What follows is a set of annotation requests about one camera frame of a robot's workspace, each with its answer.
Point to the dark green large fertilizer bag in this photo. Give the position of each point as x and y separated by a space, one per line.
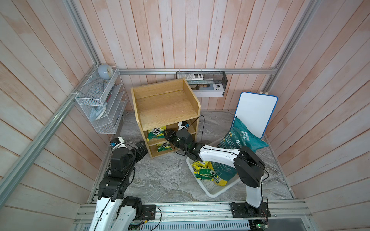
224 164

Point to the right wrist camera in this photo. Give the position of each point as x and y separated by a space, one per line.
183 125

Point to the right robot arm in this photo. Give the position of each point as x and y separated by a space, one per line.
248 165

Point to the yellow green bag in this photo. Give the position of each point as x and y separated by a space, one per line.
206 175
197 165
156 133

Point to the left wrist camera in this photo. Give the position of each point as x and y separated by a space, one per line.
116 142

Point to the white wire rack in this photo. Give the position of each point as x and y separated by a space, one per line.
103 101

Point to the teal orange fertilizer bag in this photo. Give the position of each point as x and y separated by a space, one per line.
241 136

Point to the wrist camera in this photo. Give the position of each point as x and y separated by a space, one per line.
116 142
183 125

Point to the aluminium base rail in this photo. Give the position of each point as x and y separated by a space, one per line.
275 215

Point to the small green bag bottom shelf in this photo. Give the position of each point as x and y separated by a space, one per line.
165 146

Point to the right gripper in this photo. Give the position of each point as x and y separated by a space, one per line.
170 136

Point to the white plastic basket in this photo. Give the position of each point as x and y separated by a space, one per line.
209 187

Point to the wooden shelf cabinet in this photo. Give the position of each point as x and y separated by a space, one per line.
165 104

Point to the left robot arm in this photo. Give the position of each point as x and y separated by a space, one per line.
115 179

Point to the white calculator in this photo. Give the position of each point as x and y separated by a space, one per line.
194 76

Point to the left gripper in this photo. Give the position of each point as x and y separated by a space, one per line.
143 149

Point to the white book box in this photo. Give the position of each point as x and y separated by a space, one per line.
208 90

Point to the black mesh wall basket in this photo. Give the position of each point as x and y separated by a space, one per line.
210 77

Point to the white board blue frame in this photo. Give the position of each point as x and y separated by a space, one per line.
255 110

